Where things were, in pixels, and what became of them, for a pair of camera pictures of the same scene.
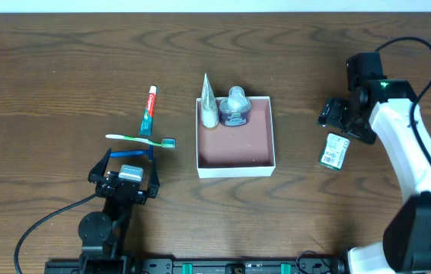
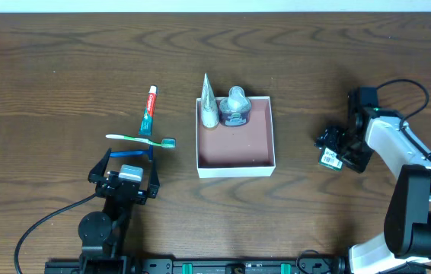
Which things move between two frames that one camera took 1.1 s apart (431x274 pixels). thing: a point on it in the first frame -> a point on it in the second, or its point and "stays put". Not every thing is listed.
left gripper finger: [154, 181] stays put
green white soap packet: [334, 151] stays put
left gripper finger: [96, 174] stays put
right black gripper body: [334, 114] -> [342, 142]
